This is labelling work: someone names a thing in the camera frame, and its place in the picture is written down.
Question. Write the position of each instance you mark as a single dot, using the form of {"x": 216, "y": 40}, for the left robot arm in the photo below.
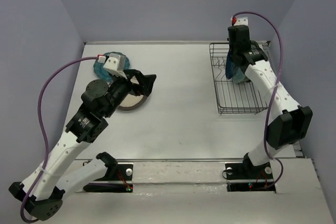
{"x": 43, "y": 192}

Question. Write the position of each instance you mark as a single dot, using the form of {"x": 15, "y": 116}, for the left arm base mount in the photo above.
{"x": 119, "y": 181}

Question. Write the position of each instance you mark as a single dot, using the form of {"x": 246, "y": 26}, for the red teal floral plate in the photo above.
{"x": 239, "y": 76}

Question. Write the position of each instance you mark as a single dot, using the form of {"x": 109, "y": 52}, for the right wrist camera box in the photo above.
{"x": 239, "y": 21}

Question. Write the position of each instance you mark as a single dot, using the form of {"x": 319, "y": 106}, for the silver rimmed cream plate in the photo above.
{"x": 132, "y": 101}

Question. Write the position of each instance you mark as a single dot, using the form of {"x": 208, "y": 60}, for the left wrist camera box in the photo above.
{"x": 114, "y": 62}

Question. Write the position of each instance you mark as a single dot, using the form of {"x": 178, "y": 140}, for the teal scalloped plate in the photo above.
{"x": 103, "y": 75}

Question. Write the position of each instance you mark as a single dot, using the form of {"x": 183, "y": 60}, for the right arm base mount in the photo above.
{"x": 255, "y": 179}

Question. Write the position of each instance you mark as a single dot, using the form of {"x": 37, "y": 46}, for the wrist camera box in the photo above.
{"x": 114, "y": 62}
{"x": 239, "y": 21}

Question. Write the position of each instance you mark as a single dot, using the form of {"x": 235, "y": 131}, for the black wire dish rack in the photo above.
{"x": 232, "y": 98}

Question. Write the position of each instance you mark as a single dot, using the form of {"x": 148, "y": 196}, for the navy leaf shaped dish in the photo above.
{"x": 230, "y": 67}

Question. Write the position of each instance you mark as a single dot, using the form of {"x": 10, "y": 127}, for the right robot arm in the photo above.
{"x": 286, "y": 121}

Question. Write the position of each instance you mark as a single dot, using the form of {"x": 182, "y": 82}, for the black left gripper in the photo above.
{"x": 146, "y": 82}

